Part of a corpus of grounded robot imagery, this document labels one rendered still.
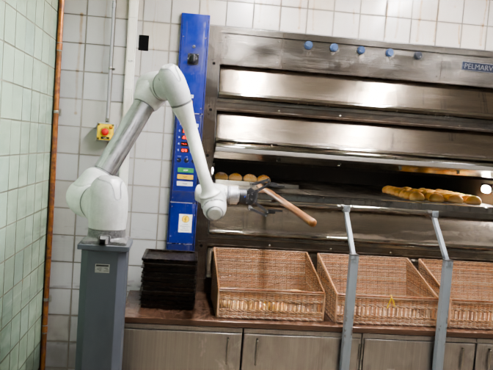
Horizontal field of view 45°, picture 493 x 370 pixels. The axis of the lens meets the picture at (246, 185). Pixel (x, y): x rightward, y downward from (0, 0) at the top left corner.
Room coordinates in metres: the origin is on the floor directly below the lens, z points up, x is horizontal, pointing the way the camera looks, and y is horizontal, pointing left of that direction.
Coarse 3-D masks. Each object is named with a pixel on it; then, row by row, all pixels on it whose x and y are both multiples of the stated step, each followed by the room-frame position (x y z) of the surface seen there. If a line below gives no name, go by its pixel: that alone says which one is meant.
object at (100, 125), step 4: (100, 124) 3.29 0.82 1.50; (104, 124) 3.29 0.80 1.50; (108, 124) 3.29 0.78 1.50; (112, 124) 3.29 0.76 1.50; (116, 124) 3.35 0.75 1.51; (96, 128) 3.29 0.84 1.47; (100, 128) 3.29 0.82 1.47; (108, 128) 3.29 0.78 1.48; (112, 128) 3.29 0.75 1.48; (116, 128) 3.35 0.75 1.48; (96, 132) 3.29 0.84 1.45; (100, 132) 3.29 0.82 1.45; (112, 132) 3.29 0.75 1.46; (96, 136) 3.29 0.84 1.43; (100, 136) 3.29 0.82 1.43; (104, 136) 3.29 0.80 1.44; (108, 136) 3.29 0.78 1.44; (100, 140) 3.29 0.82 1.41; (104, 140) 3.29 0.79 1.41; (108, 140) 3.29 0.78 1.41
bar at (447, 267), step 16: (336, 208) 3.11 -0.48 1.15; (352, 208) 3.12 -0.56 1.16; (368, 208) 3.13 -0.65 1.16; (384, 208) 3.14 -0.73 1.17; (400, 208) 3.15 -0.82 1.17; (352, 240) 2.98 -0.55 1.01; (352, 256) 2.89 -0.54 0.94; (352, 272) 2.89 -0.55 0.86; (448, 272) 2.94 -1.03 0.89; (352, 288) 2.89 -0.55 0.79; (448, 288) 2.94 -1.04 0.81; (352, 304) 2.89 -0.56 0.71; (448, 304) 2.94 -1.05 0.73; (352, 320) 2.89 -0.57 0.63; (432, 368) 2.97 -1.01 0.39
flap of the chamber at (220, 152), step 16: (256, 160) 3.48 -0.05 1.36; (272, 160) 3.45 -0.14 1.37; (288, 160) 3.43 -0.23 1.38; (304, 160) 3.40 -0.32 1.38; (320, 160) 3.38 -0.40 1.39; (336, 160) 3.36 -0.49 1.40; (352, 160) 3.35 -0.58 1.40; (368, 160) 3.36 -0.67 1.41; (384, 160) 3.37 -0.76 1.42; (400, 160) 3.38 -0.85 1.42; (480, 176) 3.61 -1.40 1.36
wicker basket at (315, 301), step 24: (216, 264) 3.17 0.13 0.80; (240, 264) 3.38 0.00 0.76; (264, 264) 3.40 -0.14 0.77; (288, 264) 3.42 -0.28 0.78; (312, 264) 3.29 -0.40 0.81; (216, 288) 3.00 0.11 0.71; (240, 288) 3.34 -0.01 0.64; (264, 288) 3.36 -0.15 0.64; (288, 288) 3.39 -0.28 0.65; (312, 288) 3.25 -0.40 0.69; (216, 312) 2.92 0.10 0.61; (240, 312) 2.94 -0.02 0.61; (264, 312) 2.96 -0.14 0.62; (288, 312) 2.97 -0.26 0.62; (312, 312) 2.99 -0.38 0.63
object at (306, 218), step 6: (258, 186) 3.72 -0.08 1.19; (270, 192) 3.19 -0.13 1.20; (276, 198) 2.95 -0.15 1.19; (282, 198) 2.83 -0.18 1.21; (282, 204) 2.73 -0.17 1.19; (288, 204) 2.61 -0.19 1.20; (294, 210) 2.44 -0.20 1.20; (300, 210) 2.38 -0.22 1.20; (300, 216) 2.29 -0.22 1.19; (306, 216) 2.22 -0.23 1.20; (306, 222) 2.18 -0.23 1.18; (312, 222) 2.12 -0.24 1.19
